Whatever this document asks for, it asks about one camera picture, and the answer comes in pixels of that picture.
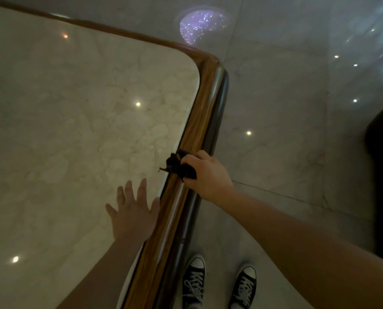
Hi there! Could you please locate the person's left hand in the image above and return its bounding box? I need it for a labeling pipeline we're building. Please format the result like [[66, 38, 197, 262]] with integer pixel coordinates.
[[105, 178, 160, 242]]

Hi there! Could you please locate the person's right hand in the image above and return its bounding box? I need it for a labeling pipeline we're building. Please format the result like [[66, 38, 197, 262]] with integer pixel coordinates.
[[180, 150, 236, 206]]

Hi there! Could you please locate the dark cleaning cloth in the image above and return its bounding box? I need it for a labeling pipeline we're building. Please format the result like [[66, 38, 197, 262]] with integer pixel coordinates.
[[159, 149, 198, 181]]

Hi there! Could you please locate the person's left forearm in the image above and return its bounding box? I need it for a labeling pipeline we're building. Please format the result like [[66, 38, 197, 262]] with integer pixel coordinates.
[[56, 235, 147, 309]]

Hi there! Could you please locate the person's right forearm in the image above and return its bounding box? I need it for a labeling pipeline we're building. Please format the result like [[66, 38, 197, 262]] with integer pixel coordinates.
[[219, 186, 383, 309]]

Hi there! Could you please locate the wooden table rim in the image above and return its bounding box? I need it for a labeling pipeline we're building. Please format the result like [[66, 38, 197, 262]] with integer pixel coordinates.
[[0, 0, 229, 309]]

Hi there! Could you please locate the person's left black sneaker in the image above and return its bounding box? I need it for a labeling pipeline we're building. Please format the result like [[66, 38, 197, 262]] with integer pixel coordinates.
[[182, 254, 207, 309]]

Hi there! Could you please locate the person's black sneaker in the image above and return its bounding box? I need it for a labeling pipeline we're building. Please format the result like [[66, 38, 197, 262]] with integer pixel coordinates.
[[182, 254, 207, 309], [228, 263, 257, 309]]

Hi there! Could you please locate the person's right black sneaker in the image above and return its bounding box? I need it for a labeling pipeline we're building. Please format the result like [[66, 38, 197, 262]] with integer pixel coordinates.
[[228, 263, 257, 309]]

